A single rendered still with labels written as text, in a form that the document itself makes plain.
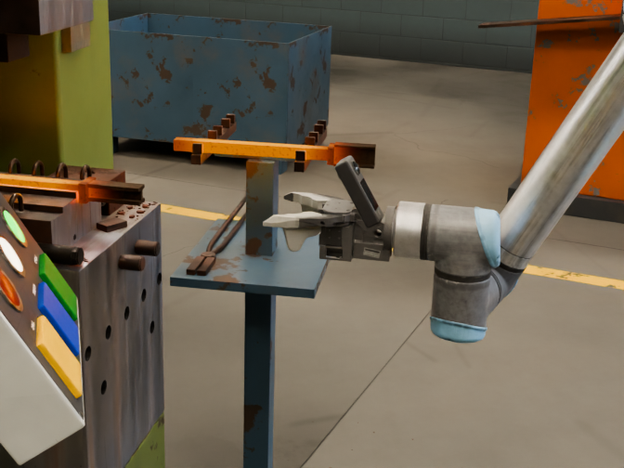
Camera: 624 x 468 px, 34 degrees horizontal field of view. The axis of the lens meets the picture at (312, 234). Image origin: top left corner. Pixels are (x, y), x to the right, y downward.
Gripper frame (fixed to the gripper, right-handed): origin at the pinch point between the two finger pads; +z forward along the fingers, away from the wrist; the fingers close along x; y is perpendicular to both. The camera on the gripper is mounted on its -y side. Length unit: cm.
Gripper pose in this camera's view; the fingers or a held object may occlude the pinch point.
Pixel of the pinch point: (272, 205)
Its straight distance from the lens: 164.7
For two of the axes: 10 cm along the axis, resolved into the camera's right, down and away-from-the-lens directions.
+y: -0.3, 9.5, 3.2
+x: 2.0, -3.1, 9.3
